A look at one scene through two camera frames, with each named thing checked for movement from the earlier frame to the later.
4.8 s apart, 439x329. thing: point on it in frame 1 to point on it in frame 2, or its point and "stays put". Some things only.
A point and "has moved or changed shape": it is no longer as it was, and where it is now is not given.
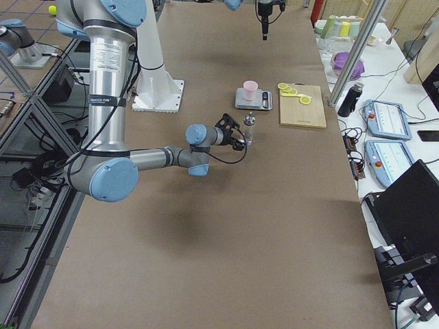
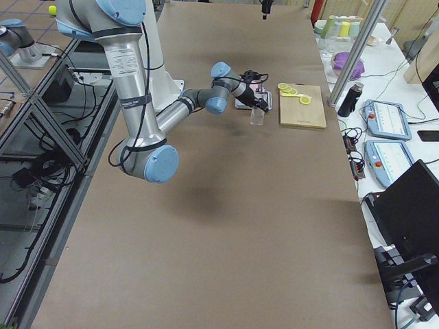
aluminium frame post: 357,50 stays put
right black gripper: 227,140 to 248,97
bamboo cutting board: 293,112 stays put
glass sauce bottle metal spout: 250,120 has moved or changed shape
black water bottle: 348,103 stays put
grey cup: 354,28 stays put
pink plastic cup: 250,88 stays put
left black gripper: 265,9 to 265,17
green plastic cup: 328,27 stays put
